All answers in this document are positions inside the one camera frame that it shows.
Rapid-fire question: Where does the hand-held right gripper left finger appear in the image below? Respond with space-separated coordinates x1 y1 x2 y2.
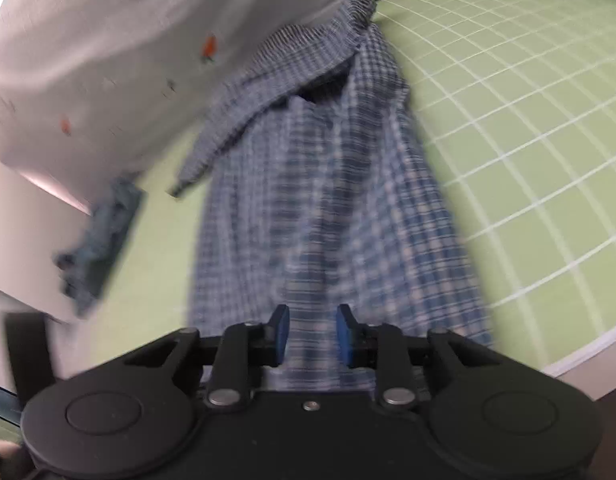
123 304 291 413

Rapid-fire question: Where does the blue denim garment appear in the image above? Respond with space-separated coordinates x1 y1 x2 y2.
53 175 146 318

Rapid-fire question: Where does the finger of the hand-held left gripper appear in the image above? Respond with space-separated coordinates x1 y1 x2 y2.
5 312 55 407

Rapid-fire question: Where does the green grid mat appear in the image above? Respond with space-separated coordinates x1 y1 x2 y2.
53 0 616 391

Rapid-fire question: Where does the blue plaid shirt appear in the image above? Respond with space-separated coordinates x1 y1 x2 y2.
168 0 493 393

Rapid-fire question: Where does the grey carrot-print quilt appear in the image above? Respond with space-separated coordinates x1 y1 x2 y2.
0 0 468 211

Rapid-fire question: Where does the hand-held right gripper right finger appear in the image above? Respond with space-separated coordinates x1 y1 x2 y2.
337 304 498 411

